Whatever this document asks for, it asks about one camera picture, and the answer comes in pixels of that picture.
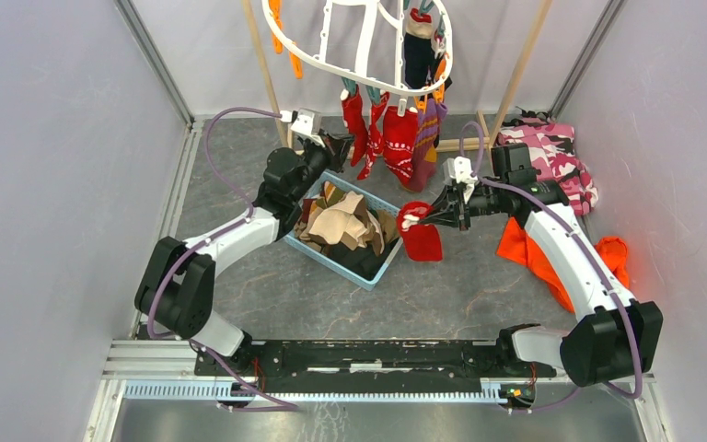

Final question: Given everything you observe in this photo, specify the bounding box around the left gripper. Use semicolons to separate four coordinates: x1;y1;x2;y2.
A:
291;129;356;204

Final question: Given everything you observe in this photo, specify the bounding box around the red santa pattern sock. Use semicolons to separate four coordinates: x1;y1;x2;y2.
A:
397;201;444;262

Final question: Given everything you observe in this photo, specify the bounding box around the red white patterned sock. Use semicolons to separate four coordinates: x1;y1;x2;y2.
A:
382;106;419;186

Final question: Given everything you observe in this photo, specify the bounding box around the teal clothespin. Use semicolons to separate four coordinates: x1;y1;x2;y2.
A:
341;76;358;100
365;85;384;105

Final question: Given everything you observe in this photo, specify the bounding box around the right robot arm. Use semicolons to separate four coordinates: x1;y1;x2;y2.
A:
398;144;664;399

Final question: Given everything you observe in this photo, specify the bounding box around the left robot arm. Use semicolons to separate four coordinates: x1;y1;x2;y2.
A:
134;131;354;376

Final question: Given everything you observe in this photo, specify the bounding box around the wooden hanger stand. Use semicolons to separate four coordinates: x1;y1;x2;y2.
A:
240;0;555;154

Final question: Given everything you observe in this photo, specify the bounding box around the white round sock hanger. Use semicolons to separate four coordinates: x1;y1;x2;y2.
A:
271;1;451;92

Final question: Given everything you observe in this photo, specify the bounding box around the red sock in basket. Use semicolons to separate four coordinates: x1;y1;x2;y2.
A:
340;88;369;167

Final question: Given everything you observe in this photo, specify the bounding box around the tan sock in basket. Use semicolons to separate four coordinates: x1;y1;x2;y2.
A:
293;180;399;257

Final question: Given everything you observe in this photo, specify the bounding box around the orange cloth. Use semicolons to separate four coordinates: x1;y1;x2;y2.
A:
496;218;631;313

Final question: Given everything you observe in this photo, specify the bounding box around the white clothespin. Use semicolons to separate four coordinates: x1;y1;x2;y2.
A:
397;97;408;117

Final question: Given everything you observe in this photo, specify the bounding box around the purple striped hanging sock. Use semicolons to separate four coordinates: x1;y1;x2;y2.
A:
404;98;447;192

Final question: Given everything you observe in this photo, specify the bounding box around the orange clothespin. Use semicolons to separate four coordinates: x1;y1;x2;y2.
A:
415;54;452;114
268;0;305;80

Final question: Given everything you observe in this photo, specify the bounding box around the pink camouflage cloth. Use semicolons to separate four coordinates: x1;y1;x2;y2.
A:
496;118;599;215

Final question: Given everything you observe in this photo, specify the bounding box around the black hanging sock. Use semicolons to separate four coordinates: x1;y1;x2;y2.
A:
403;33;446;89

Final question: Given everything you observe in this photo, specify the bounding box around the beige red cuffed sock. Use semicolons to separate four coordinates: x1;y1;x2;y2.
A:
405;7;435;40

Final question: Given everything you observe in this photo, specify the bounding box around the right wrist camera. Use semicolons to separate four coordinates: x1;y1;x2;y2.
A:
442;156;478;204

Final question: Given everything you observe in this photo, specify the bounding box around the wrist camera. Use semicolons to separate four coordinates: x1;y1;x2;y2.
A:
442;156;478;204
280;108;323;145

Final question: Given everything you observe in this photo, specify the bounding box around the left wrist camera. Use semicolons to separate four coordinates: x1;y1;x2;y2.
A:
280;108;323;145

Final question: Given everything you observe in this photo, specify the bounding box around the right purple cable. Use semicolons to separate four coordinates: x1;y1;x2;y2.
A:
458;121;644;414

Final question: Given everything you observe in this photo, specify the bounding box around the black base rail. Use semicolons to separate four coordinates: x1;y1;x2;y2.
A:
226;340;557;394

